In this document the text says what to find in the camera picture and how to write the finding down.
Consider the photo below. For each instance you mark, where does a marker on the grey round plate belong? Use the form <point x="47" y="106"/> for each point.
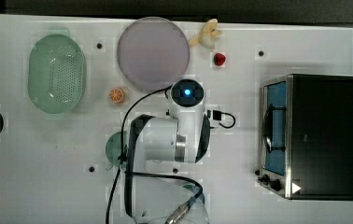
<point x="153" y="53"/>

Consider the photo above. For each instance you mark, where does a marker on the red toy strawberry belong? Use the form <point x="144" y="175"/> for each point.
<point x="219" y="59"/>

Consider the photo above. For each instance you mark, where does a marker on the green measuring cup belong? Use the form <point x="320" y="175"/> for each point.
<point x="115" y="147"/>

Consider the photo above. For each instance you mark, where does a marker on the green oval colander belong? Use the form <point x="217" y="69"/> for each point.
<point x="57" y="74"/>

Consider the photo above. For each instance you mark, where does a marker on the silver toaster oven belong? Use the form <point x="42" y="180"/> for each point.
<point x="306" y="145"/>

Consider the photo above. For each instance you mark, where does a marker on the orange slice toy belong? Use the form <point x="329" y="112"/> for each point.
<point x="117" y="95"/>

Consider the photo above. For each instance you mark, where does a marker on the peeled toy banana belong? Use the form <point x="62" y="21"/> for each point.
<point x="207" y="36"/>

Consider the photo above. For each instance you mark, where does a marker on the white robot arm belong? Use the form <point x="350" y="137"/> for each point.
<point x="183" y="136"/>

